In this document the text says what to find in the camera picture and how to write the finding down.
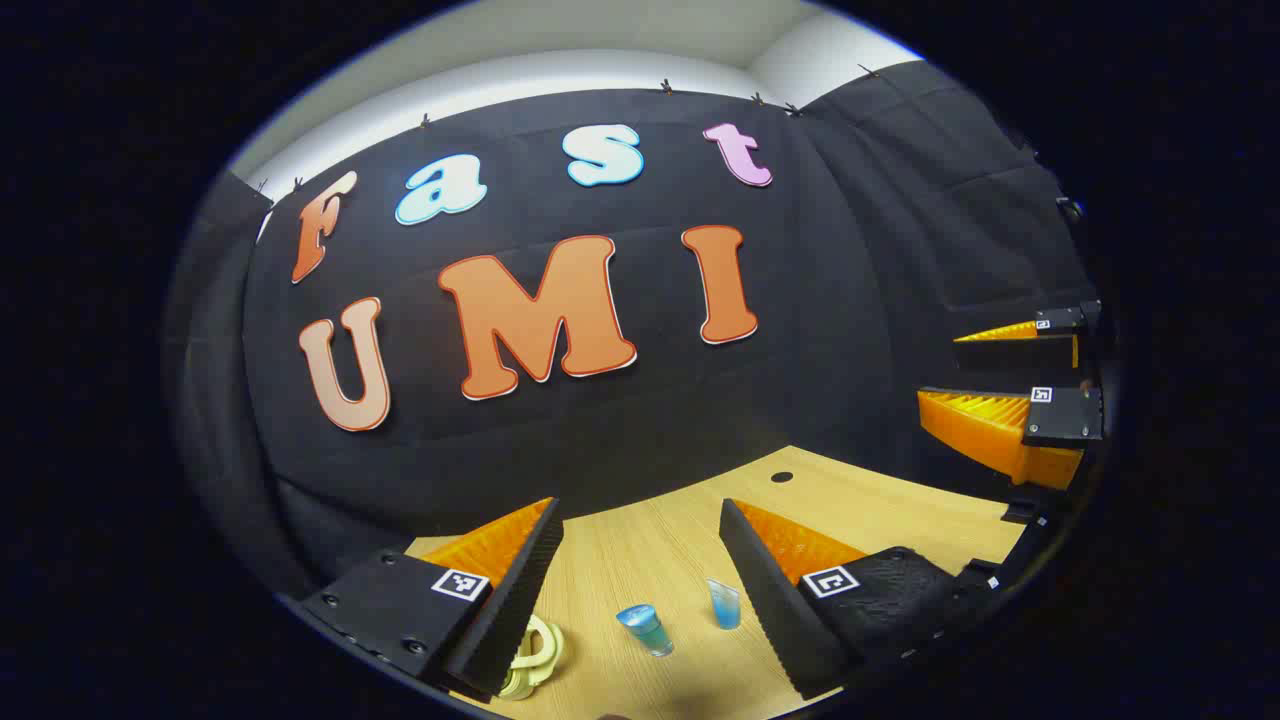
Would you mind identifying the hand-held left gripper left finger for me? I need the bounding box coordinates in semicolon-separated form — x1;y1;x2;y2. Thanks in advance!
300;497;564;701

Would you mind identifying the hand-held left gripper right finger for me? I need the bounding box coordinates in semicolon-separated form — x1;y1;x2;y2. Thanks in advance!
719;498;1001;701

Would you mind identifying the small pale blue tube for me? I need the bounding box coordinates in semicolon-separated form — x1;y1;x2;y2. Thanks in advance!
706;578;743;631

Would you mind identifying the pale yellow small suitcase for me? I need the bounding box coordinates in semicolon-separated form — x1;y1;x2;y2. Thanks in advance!
497;615;567;701

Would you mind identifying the blue capped clear bottle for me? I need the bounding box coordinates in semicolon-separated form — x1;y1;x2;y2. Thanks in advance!
615;603;676;658

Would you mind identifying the black backdrop cloth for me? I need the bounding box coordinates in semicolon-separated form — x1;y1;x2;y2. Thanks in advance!
165;60;1101;601

